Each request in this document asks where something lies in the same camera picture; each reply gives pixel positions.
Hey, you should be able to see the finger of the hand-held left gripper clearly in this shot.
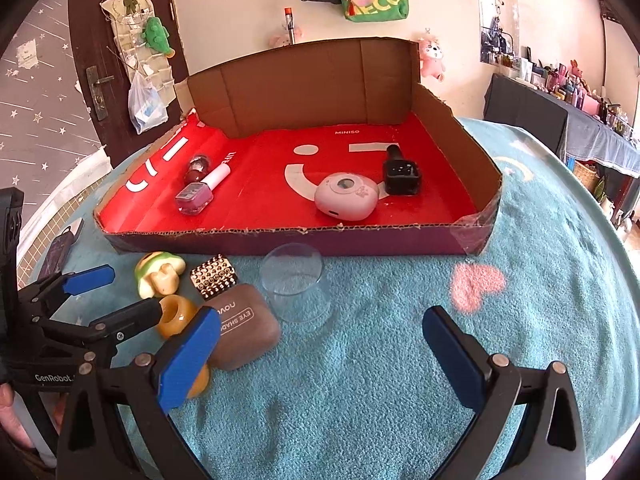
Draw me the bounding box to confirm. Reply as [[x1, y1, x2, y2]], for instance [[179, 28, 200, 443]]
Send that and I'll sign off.
[[44, 299, 164, 357], [17, 265, 117, 321]]

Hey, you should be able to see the clear hanging pocket organizer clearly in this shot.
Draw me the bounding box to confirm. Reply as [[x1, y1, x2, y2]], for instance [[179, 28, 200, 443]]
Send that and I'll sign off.
[[100, 0, 176, 106]]

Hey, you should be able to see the amber hollow round holder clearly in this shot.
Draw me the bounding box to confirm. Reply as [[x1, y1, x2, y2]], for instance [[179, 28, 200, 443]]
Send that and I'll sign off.
[[156, 294, 199, 339]]

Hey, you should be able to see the green frog figurine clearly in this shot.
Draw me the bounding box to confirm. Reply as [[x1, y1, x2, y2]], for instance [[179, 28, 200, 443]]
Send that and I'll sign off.
[[134, 251, 187, 300]]

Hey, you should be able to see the white plastic bag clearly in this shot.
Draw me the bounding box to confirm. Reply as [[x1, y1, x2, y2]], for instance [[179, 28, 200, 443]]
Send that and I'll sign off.
[[127, 72, 170, 135]]

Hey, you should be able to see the metal door handle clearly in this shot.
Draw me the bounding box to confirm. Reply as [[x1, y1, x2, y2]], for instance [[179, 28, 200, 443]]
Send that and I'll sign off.
[[85, 66, 115, 121]]

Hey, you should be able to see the grid patterned panel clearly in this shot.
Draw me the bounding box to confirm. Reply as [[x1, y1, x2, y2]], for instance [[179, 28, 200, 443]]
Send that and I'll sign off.
[[17, 180, 108, 286]]

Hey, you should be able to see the smartphone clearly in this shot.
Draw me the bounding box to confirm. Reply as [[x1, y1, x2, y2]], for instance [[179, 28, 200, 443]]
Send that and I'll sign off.
[[40, 217, 86, 281]]

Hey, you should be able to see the person's left hand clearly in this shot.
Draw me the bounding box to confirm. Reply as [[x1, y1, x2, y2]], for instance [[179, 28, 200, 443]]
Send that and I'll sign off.
[[0, 385, 33, 451]]

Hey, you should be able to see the teal star blanket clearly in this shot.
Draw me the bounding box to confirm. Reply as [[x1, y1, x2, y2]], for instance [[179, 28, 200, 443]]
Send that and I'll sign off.
[[50, 117, 631, 480]]

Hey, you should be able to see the glitter nail polish red cap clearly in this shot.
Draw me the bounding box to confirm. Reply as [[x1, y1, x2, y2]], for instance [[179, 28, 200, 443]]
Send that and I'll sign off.
[[182, 154, 213, 186]]

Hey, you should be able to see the row of cosmetic bottles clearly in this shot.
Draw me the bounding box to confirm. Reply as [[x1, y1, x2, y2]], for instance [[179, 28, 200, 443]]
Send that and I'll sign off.
[[492, 45, 640, 141]]

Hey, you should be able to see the table with dark cloth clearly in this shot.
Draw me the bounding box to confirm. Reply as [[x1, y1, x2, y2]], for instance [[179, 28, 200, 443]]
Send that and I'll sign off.
[[484, 72, 640, 221]]

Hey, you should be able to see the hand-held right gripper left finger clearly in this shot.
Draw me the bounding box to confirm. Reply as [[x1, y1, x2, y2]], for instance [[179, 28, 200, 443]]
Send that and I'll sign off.
[[56, 305, 223, 480]]

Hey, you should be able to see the gold studded black bottle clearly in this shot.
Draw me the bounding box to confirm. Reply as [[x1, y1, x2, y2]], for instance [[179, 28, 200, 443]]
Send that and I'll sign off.
[[190, 255, 237, 300]]

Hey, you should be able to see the orange round ball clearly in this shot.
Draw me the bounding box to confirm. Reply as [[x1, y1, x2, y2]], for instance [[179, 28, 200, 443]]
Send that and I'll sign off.
[[185, 360, 211, 400]]

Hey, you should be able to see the wall mirror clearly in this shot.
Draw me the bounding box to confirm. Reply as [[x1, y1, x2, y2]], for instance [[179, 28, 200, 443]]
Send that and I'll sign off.
[[474, 0, 518, 68]]

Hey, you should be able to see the cardboard box with red inside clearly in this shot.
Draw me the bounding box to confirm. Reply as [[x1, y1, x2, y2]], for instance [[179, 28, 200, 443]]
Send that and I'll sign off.
[[94, 36, 503, 257]]

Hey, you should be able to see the pink round device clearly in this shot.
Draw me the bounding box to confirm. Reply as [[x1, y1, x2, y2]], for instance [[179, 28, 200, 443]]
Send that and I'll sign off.
[[314, 171, 379, 221]]

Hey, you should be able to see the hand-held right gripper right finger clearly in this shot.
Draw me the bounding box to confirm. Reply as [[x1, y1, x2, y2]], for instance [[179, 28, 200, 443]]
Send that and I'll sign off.
[[422, 305, 587, 480]]

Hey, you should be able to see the pink plush toy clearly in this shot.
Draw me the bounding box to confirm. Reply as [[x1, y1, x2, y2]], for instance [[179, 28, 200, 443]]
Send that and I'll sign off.
[[417, 35, 447, 81]]

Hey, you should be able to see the green plush toy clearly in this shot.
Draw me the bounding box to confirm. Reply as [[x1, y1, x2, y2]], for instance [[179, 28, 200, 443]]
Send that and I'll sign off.
[[141, 16, 176, 57]]

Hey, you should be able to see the wicker basket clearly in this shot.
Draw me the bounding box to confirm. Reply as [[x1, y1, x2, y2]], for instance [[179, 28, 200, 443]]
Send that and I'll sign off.
[[572, 160, 598, 193]]

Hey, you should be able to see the purple nail polish pink cap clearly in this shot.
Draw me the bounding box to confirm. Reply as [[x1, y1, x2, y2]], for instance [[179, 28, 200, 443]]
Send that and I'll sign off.
[[175, 162, 232, 217]]

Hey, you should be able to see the black nail polish bottle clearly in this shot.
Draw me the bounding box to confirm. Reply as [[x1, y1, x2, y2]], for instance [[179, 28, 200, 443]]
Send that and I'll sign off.
[[382, 144, 423, 197]]

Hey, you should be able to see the dark brown door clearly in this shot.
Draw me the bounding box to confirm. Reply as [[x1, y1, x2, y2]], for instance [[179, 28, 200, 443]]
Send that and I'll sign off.
[[67, 0, 188, 176]]

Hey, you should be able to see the brown eyeshadow case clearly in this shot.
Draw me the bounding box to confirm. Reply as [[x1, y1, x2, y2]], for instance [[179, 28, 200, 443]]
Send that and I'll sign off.
[[205, 282, 282, 372]]

